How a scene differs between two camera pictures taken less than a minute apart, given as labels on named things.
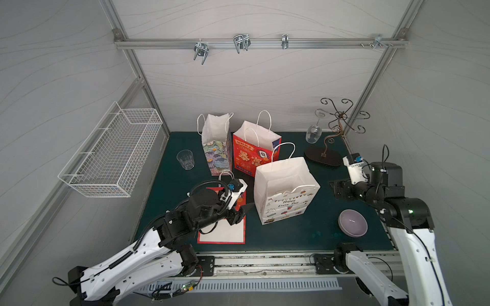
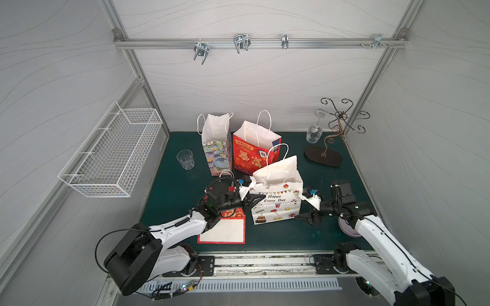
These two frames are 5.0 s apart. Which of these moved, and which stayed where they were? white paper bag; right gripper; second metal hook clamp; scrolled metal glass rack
Moved: right gripper; white paper bag
Stayed: second metal hook clamp; scrolled metal glass rack
